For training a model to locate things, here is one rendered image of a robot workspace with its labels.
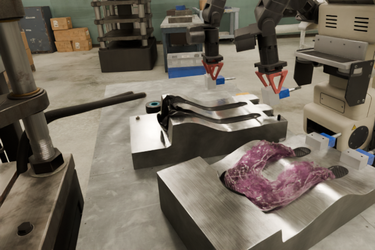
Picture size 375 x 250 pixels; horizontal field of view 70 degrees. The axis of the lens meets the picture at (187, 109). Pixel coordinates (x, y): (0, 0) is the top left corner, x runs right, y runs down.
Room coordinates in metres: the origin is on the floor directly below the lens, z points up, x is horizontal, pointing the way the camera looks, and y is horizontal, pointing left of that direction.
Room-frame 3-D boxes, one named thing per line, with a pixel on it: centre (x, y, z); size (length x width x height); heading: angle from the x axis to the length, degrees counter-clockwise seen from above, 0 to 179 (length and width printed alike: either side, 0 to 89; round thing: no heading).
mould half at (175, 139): (0.84, -0.05, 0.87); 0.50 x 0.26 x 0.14; 101
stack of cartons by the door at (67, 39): (7.13, 2.88, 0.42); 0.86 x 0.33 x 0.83; 90
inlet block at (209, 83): (1.09, -0.15, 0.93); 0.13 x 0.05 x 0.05; 101
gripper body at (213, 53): (1.09, -0.11, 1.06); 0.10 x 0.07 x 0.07; 12
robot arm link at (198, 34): (1.07, -0.07, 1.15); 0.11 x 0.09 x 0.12; 106
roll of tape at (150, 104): (1.09, 0.15, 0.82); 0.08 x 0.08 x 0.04
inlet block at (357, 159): (0.59, -0.46, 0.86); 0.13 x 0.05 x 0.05; 119
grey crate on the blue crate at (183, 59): (4.26, -0.02, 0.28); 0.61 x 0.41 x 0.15; 90
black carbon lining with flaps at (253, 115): (0.83, -0.07, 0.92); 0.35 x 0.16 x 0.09; 101
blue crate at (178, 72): (4.26, -0.02, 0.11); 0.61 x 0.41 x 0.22; 90
